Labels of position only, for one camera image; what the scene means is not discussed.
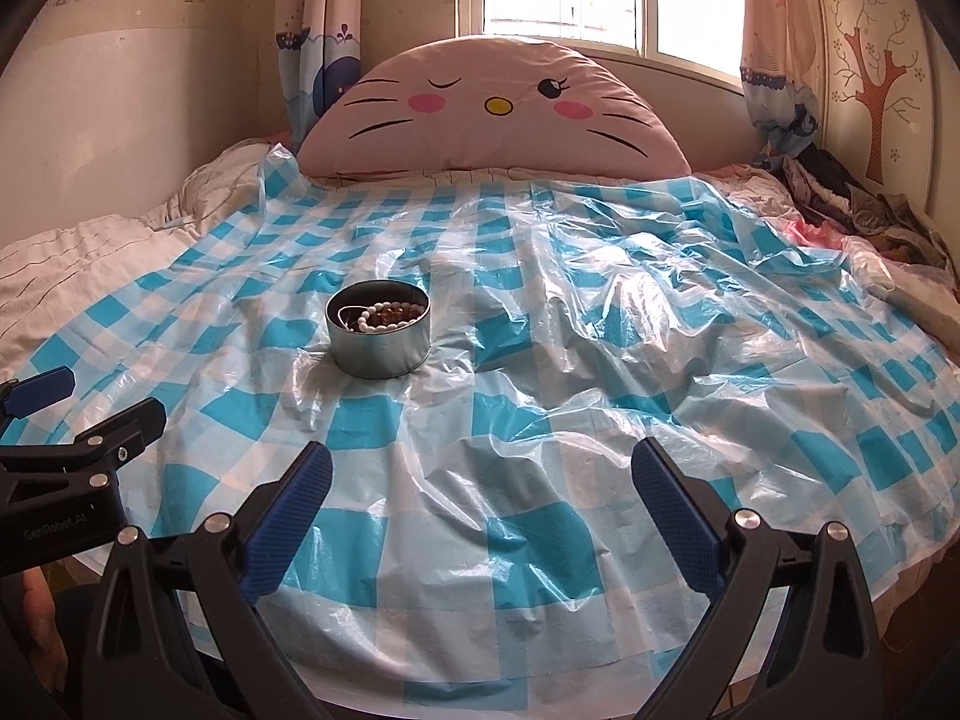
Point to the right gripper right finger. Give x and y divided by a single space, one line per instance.
823 660

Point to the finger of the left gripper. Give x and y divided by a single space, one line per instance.
104 447
20 398

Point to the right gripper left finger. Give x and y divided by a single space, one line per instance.
175 632

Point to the left hand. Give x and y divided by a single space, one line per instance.
46 651

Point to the white quilt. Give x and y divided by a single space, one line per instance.
52 277

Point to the round silver metal tin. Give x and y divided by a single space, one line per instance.
379 329

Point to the blue checkered plastic sheet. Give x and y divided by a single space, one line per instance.
483 551

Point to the pile of dark clothes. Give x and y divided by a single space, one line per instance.
827 194

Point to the left whale print curtain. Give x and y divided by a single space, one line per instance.
319 58

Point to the whale print curtain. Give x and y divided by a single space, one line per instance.
319 58
780 70

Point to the pink cat face pillow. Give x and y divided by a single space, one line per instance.
479 102

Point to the right whale print curtain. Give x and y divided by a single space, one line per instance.
780 70

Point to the tree wall sticker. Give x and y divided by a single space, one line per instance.
879 69

